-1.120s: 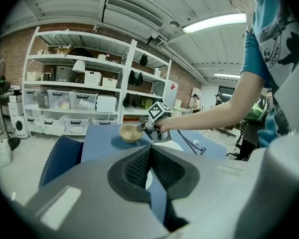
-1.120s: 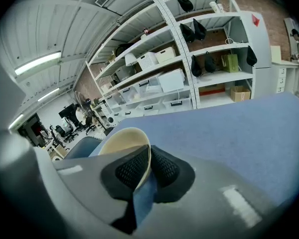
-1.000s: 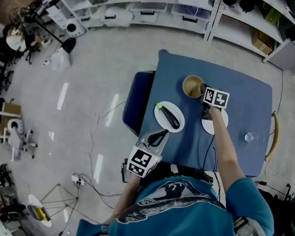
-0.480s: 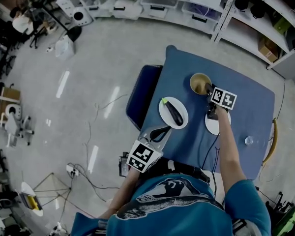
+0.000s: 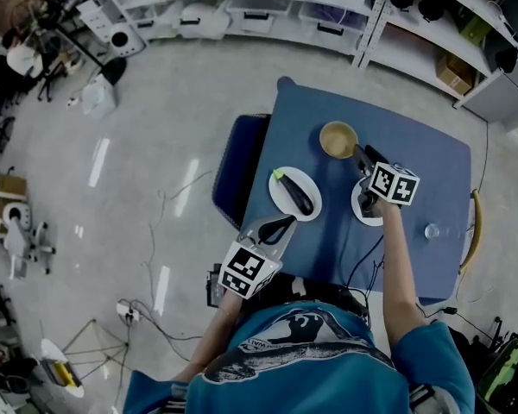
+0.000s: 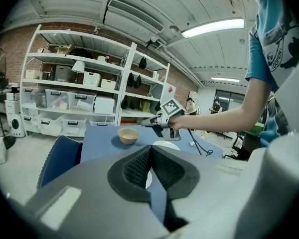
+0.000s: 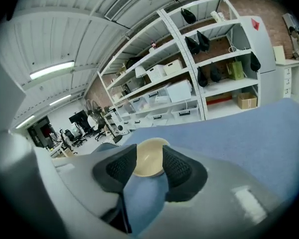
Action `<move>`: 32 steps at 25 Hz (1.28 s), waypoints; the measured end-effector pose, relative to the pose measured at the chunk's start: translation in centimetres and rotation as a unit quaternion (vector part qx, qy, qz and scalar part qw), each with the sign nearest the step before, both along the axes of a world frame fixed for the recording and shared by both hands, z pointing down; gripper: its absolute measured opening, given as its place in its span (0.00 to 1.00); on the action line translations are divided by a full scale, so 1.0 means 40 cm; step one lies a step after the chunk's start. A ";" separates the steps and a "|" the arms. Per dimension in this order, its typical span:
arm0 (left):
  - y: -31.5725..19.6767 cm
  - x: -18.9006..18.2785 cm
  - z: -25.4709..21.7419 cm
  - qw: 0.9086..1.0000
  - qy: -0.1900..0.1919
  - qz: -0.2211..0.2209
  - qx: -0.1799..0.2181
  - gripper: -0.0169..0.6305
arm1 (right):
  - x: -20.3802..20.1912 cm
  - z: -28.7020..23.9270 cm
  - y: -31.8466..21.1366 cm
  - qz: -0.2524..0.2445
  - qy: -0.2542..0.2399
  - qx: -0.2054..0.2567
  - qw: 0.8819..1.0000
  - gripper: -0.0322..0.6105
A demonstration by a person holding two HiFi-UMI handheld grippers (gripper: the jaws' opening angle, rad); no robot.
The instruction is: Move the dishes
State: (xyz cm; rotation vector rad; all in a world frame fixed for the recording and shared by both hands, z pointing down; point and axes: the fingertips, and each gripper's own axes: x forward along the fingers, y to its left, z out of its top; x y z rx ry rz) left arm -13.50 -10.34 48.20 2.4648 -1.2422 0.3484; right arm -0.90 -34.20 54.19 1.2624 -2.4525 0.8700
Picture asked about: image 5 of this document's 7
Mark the brown cardboard box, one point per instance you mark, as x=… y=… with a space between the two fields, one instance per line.
x=454 y=75

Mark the clear glass cup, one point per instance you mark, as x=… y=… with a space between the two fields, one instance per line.
x=432 y=230

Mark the blue padded chair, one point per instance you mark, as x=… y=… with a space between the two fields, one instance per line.
x=237 y=166

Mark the thin metal tripod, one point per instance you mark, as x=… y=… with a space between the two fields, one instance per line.
x=108 y=347

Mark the olive green box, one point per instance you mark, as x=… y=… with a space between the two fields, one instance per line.
x=474 y=25

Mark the green camouflage container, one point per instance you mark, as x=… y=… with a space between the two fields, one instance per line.
x=509 y=378

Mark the person's teal printed T-shirt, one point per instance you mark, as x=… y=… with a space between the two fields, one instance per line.
x=306 y=386

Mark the person's black trousers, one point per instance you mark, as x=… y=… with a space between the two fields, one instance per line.
x=328 y=296

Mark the person's right forearm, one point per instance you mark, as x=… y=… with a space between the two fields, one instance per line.
x=399 y=274

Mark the white appliance with round hole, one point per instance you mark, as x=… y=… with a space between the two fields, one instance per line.
x=127 y=40

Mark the black device box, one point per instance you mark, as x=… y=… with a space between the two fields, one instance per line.
x=215 y=285

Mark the white and yellow board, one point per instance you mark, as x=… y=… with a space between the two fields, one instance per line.
x=62 y=369

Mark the purple eggplant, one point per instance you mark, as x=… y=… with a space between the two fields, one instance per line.
x=295 y=192

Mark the person's left forearm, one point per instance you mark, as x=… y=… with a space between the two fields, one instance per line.
x=207 y=343

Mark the white power strip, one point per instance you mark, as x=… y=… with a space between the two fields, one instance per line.
x=128 y=312

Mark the clear storage bin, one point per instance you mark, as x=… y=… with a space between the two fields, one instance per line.
x=259 y=15
x=332 y=24

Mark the tan bowl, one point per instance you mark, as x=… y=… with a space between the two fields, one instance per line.
x=339 y=140

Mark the white round plate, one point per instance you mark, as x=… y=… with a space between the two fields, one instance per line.
x=280 y=201
x=355 y=205

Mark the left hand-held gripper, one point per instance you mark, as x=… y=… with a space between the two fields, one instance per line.
x=248 y=270

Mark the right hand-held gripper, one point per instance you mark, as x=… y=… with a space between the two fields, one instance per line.
x=395 y=183

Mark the blue covered table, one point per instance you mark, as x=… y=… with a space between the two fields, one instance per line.
x=328 y=252

